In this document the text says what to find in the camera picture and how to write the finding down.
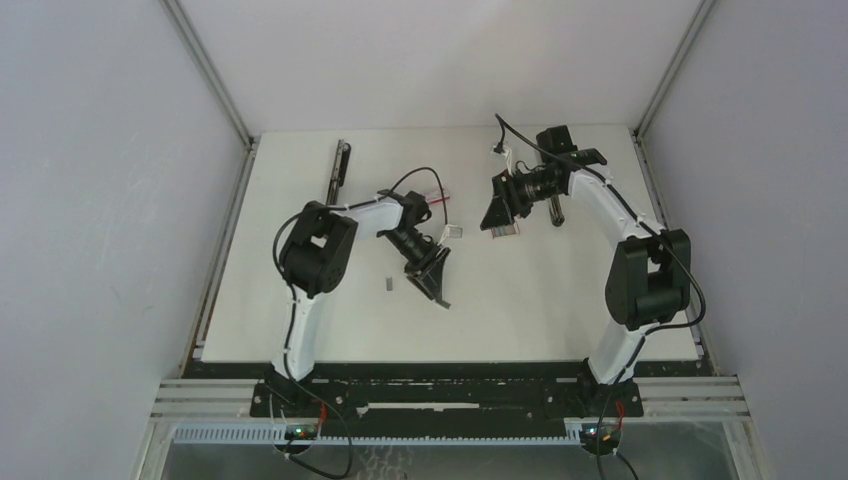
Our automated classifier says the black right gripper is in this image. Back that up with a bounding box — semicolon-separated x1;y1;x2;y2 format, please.
483;167;564;230

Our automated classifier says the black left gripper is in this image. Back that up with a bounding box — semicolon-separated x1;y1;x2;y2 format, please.
380;229;450;302

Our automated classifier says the staple box tray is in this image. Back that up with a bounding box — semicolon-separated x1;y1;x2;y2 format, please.
490;224;520;239

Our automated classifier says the black stapler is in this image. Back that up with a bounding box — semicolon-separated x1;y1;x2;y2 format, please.
325;139;352;205

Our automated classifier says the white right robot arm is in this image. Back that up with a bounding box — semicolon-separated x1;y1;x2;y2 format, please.
480;126;694;416

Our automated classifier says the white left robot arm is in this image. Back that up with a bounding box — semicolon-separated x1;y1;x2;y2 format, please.
271;190;450;417

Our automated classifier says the red white staple box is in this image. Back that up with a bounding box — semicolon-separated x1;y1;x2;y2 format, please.
423;188;451;205

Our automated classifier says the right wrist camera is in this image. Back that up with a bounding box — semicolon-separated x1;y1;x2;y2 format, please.
491;143;512;159

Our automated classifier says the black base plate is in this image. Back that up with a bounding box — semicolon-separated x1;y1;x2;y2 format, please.
184;360;713;438

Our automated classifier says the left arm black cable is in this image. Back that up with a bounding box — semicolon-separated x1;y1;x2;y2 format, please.
264;165;452;478

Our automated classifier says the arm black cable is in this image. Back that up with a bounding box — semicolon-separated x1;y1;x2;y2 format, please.
264;165;452;478
493;112;709;480

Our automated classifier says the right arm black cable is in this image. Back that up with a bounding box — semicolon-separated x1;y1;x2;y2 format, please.
493;112;709;480

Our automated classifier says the aluminium frame rail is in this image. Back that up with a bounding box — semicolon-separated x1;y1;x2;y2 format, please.
160;1;254;365

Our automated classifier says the white cable duct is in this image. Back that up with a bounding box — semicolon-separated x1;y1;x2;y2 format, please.
172;423;582;446

